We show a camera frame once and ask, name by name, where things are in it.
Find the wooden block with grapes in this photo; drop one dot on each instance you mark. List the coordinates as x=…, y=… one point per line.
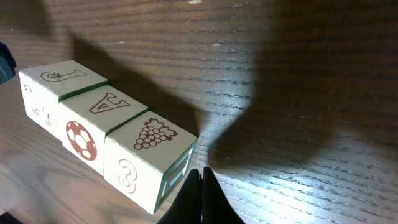
x=146, y=158

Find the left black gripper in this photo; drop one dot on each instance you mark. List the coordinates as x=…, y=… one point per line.
x=7, y=64

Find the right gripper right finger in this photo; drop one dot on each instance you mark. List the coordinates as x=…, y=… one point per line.
x=215, y=206

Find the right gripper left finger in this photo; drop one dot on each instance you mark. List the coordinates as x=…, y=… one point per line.
x=186, y=208

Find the wooden block letter J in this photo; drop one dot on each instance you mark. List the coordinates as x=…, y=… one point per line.
x=44, y=87

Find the wooden block with soccer ball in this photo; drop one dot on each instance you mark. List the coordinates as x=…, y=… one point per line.
x=86, y=119

